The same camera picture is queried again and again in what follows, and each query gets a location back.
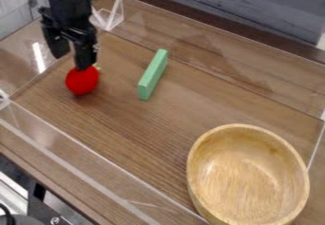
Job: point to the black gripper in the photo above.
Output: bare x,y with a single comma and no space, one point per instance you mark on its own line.
66,23

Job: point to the red toy strawberry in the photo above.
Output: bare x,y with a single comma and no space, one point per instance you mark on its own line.
82,81

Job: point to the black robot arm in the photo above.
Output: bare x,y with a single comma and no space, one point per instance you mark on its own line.
66,26

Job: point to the green rectangular block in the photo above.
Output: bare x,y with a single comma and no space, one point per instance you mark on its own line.
152,75

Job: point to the light wooden bowl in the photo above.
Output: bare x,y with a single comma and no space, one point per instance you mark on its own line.
247,177

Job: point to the clear acrylic corner bracket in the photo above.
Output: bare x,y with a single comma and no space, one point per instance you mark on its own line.
108,19

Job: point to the clear acrylic tray wall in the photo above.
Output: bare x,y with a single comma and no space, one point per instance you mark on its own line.
108,194

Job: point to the black metal table bracket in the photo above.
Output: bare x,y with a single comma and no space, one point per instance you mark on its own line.
50,210

